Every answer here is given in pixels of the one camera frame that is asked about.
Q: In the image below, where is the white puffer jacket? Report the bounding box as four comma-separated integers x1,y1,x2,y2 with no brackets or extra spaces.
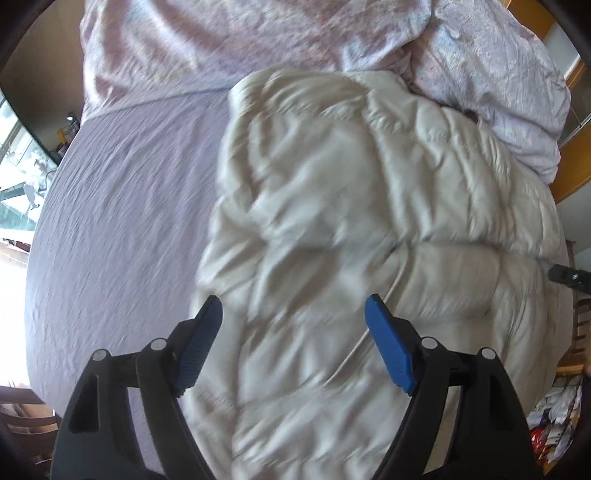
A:
187,67,571,480

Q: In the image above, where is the pink floral pillow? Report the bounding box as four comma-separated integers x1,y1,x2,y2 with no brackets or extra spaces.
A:
409,0,572,183

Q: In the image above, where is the dark wooden chair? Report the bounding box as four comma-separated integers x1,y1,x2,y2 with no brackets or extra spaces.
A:
0,385,63,464

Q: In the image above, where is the orange wooden headboard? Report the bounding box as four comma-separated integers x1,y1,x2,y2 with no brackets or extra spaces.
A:
505,0,591,204

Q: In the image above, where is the pink floral duvet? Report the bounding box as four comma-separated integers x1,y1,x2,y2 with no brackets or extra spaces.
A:
79,0,435,118

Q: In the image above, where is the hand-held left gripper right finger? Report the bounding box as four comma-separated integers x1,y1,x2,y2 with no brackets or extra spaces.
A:
364,294,543,480

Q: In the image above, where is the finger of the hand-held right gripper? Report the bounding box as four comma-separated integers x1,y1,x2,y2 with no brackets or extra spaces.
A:
547,263,591,291

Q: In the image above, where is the pile of colourful packets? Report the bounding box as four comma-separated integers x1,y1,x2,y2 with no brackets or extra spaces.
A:
526,374,585,467

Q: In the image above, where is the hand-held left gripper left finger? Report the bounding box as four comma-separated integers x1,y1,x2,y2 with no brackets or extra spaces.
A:
50,295,225,480

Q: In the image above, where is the glass window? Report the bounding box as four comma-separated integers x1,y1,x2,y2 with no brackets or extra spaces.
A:
0,88,63,259

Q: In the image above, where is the lavender bed sheet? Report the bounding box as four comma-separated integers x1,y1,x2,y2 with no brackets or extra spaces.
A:
25,88,575,480

